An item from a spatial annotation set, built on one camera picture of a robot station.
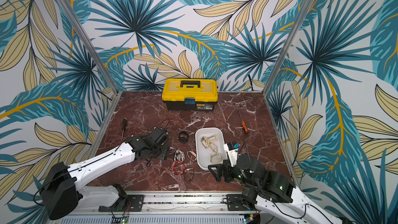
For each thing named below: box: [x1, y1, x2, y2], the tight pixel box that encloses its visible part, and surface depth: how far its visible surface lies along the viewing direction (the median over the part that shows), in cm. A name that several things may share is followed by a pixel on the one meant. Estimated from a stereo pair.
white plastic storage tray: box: [194, 127, 227, 171], surface depth 92 cm
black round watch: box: [178, 130, 190, 144], surface depth 98 cm
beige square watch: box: [200, 134, 218, 149], surface depth 94 cm
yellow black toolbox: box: [161, 78, 219, 112], surface depth 100 cm
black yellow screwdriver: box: [121, 117, 128, 140], surface depth 102 cm
